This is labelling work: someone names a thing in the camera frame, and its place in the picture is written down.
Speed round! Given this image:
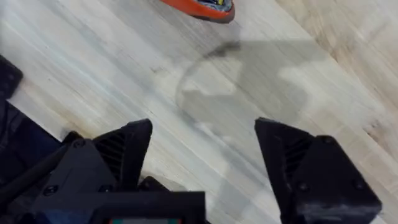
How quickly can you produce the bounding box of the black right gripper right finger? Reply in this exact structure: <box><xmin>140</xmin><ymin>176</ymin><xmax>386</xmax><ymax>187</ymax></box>
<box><xmin>254</xmin><ymin>117</ymin><xmax>383</xmax><ymax>224</ymax></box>

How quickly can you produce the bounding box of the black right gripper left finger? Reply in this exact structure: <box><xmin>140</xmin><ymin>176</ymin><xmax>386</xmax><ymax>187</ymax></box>
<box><xmin>32</xmin><ymin>118</ymin><xmax>154</xmax><ymax>203</ymax></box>

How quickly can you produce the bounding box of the orange zip bag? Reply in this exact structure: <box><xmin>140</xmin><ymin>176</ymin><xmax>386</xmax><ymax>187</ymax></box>
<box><xmin>160</xmin><ymin>0</ymin><xmax>236</xmax><ymax>24</ymax></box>

